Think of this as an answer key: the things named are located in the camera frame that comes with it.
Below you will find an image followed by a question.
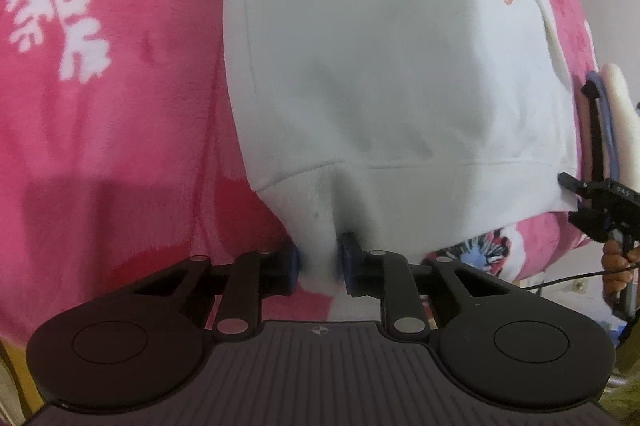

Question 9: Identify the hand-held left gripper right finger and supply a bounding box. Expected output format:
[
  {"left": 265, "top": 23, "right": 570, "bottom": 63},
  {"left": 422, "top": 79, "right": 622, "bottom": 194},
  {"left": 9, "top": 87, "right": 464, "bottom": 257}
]
[{"left": 337, "top": 232, "right": 506, "bottom": 342}]

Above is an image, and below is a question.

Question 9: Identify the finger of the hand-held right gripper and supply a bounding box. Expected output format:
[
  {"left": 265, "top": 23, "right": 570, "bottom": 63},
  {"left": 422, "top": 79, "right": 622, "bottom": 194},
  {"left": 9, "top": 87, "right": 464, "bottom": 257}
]
[
  {"left": 556, "top": 172, "right": 608, "bottom": 199},
  {"left": 567, "top": 210, "right": 613, "bottom": 243}
]

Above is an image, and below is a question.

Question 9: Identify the person's right hand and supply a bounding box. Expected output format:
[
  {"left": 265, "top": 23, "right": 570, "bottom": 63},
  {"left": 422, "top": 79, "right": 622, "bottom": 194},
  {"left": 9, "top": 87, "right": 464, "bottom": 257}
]
[{"left": 601, "top": 238, "right": 640, "bottom": 307}]

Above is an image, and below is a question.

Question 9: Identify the white hoodie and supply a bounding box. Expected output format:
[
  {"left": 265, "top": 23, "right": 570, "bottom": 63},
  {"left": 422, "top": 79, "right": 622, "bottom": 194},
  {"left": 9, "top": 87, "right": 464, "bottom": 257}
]
[{"left": 220, "top": 0, "right": 583, "bottom": 322}]

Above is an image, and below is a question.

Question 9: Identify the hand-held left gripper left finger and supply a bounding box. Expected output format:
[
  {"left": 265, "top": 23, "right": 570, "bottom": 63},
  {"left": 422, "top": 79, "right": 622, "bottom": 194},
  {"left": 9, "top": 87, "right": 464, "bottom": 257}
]
[{"left": 127, "top": 243, "right": 301, "bottom": 337}]

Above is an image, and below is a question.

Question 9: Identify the pink floral blanket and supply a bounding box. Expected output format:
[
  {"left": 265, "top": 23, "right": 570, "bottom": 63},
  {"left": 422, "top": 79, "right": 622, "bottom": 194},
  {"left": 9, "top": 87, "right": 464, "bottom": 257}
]
[{"left": 0, "top": 0, "right": 601, "bottom": 357}]

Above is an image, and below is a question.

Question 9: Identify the black cable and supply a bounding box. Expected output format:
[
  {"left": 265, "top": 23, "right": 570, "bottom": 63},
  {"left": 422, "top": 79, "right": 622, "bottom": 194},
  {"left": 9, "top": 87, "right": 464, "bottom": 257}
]
[{"left": 525, "top": 271, "right": 640, "bottom": 294}]

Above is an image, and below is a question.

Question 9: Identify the cream folded garment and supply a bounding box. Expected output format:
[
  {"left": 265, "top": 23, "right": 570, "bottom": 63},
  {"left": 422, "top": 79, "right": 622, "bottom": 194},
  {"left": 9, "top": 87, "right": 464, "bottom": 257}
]
[{"left": 597, "top": 63, "right": 640, "bottom": 187}]

